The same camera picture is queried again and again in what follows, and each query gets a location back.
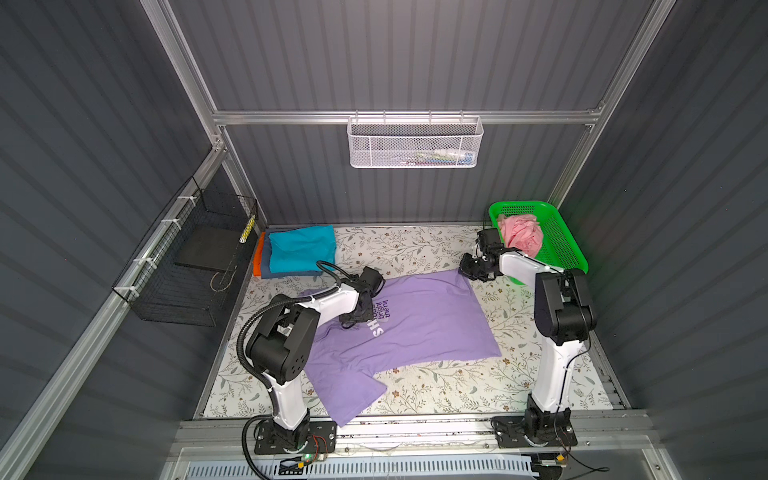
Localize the purple t-shirt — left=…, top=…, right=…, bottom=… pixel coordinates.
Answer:
left=304, top=270, right=501, bottom=426

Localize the green plastic basket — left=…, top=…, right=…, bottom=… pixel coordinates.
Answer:
left=488, top=201, right=589, bottom=273

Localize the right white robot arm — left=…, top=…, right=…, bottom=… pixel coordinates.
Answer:
left=459, top=228, right=597, bottom=448

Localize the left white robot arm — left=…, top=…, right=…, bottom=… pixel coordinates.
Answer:
left=235, top=261, right=385, bottom=454

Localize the pink t-shirt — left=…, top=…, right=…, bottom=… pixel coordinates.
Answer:
left=497, top=214, right=544, bottom=257

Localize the folded teal t-shirt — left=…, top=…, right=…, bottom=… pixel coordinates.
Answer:
left=269, top=225, right=337, bottom=273

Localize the folded blue t-shirt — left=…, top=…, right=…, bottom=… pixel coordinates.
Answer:
left=260, top=233, right=320, bottom=279

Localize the folded orange t-shirt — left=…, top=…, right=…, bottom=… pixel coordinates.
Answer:
left=252, top=232, right=266, bottom=278

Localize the floral table mat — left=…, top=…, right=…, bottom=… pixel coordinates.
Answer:
left=202, top=224, right=614, bottom=419

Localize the white wire mesh basket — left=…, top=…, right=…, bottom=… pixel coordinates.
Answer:
left=346, top=114, right=484, bottom=169

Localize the black wire basket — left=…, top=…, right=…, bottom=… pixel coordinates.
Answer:
left=113, top=179, right=259, bottom=328

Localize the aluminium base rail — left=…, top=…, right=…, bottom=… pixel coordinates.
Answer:
left=170, top=410, right=659, bottom=456

